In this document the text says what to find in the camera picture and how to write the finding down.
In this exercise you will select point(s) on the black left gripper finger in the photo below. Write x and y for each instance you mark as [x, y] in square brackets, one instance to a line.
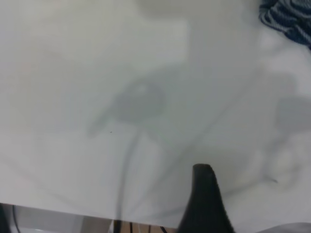
[205, 206]

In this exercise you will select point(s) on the blue denim kids jeans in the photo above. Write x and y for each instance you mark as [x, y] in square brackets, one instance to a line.
[291, 24]

